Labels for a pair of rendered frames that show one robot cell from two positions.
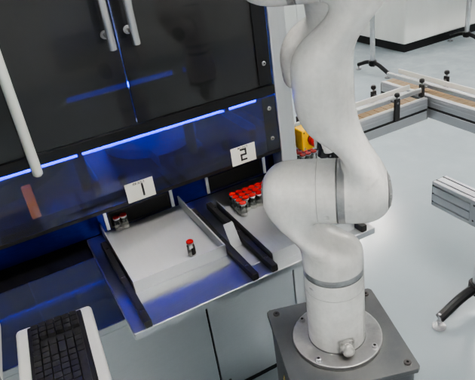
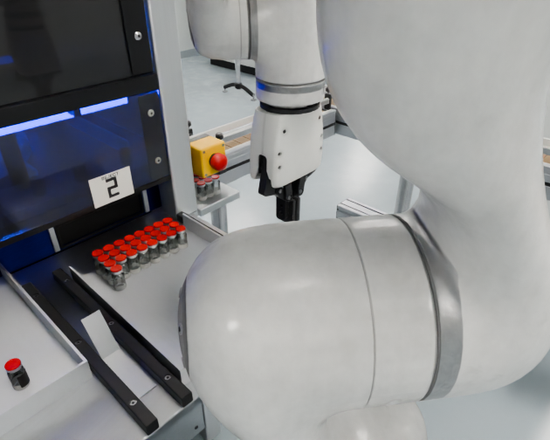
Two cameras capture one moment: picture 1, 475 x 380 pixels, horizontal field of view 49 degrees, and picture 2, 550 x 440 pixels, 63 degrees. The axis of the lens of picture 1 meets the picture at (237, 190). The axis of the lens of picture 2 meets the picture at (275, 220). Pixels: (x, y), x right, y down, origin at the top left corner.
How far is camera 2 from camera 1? 0.71 m
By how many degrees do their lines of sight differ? 20
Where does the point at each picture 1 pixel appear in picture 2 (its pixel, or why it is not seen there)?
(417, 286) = not seen: hidden behind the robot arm
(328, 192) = (415, 338)
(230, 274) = (100, 425)
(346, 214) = (455, 390)
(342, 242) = (391, 421)
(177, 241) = not seen: outside the picture
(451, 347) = not seen: hidden behind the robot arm
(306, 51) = not seen: outside the picture
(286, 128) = (179, 145)
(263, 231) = (156, 316)
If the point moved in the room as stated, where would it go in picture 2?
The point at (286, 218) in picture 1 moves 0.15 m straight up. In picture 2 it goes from (275, 422) to (275, 178)
